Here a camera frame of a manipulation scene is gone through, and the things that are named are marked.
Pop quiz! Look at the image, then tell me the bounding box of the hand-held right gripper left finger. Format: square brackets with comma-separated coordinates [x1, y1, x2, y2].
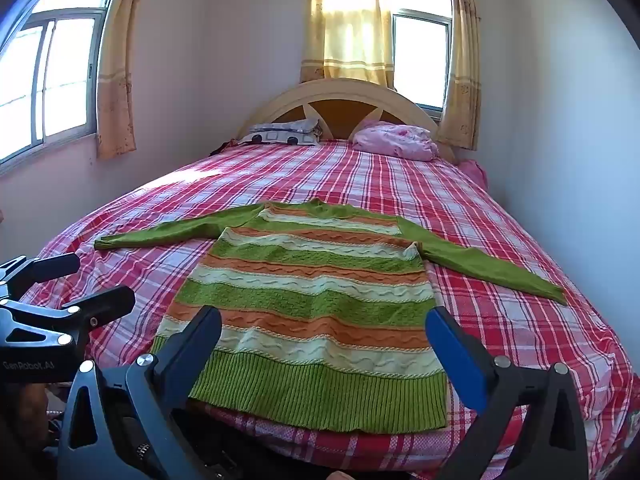
[57, 305, 223, 480]

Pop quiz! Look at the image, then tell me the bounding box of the pink floral pillow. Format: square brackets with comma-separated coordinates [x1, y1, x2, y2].
[351, 120, 439, 162]

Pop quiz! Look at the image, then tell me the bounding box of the red plaid bed sheet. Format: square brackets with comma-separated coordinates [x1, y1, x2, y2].
[35, 139, 640, 480]

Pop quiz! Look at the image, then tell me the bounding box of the cream wooden headboard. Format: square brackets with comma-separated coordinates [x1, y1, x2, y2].
[236, 78, 457, 163]

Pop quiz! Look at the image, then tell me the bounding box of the grey white patterned pillow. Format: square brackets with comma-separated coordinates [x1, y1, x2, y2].
[235, 117, 323, 147]

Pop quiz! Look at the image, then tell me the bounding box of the pink cloth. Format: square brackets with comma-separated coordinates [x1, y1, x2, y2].
[456, 159, 489, 187]

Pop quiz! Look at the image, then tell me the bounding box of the yellow patterned curtain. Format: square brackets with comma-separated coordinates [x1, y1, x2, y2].
[436, 0, 484, 152]
[95, 0, 151, 161]
[300, 0, 396, 88]

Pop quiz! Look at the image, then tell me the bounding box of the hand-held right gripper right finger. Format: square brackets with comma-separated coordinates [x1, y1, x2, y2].
[425, 305, 592, 480]

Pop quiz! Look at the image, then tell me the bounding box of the green orange striped knit sweater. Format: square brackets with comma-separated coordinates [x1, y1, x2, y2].
[94, 198, 569, 434]

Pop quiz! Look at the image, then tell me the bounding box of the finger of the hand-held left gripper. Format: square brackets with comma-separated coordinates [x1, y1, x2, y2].
[0, 287, 137, 347]
[0, 252, 82, 302]

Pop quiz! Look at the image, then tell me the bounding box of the large sliding window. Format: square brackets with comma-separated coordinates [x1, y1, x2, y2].
[0, 0, 122, 167]

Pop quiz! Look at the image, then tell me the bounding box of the small sliding window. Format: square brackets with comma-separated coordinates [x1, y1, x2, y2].
[387, 0, 454, 114]

